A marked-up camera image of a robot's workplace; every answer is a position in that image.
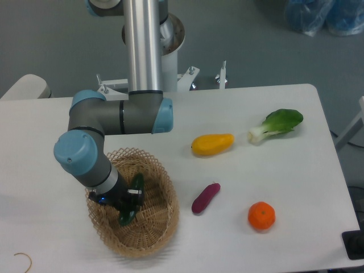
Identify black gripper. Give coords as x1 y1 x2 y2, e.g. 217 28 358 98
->
88 178 144 219

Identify dark green cucumber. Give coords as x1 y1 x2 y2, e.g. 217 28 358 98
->
118 173 144 226

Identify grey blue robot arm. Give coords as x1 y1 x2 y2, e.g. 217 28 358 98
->
53 1 173 226

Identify woven wicker basket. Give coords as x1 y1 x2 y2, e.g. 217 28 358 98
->
86 148 179 258

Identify purple sweet potato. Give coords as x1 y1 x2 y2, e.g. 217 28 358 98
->
191 183 221 214

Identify yellow mango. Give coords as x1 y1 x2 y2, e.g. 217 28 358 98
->
191 134 235 156

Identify orange tangerine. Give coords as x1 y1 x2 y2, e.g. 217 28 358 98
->
248 201 276 230

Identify white chair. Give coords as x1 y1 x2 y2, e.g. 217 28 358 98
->
1 74 53 101

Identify green bok choy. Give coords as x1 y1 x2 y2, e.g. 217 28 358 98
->
247 109 304 144

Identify black box at table edge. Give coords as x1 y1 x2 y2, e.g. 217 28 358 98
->
342 230 363 260

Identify blue plastic bags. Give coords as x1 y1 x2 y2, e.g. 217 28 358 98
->
284 1 363 37

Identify white table clamp bracket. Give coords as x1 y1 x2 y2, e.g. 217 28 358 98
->
96 74 129 101

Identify white metal frame right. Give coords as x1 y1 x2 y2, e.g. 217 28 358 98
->
334 97 363 151

